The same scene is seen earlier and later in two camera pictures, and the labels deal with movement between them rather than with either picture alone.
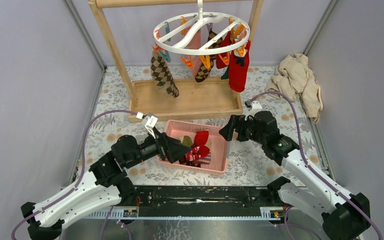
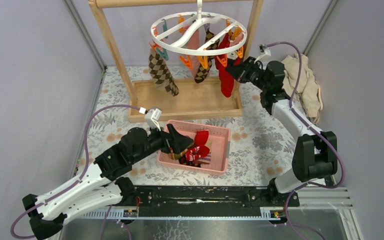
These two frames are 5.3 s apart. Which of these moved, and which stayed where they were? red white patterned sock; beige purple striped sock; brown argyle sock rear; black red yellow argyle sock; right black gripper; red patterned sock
Moved: red patterned sock; right black gripper
Stayed: red white patterned sock; beige purple striped sock; black red yellow argyle sock; brown argyle sock rear
